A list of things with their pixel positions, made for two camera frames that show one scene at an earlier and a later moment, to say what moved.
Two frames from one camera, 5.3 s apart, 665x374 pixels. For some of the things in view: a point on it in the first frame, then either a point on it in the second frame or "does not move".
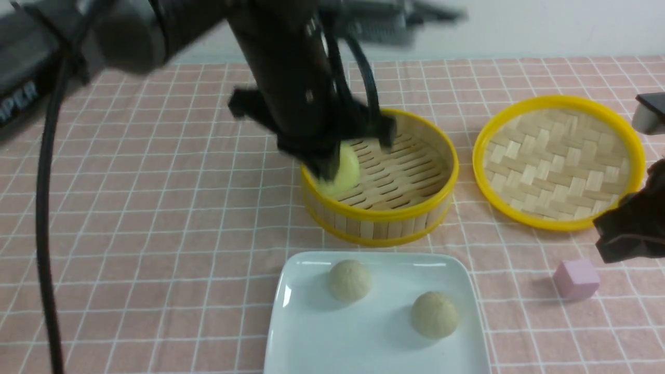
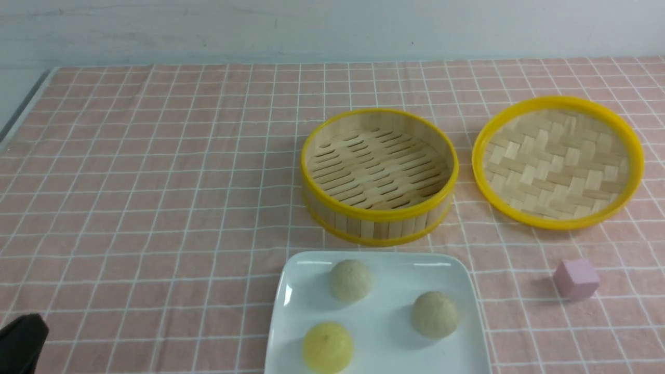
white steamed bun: [434, 315] does not move
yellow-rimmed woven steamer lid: [555, 163] does not move
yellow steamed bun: [347, 173] to [328, 348]
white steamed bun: [349, 281] does not move
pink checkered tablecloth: [167, 203] does not move
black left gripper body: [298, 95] to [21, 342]
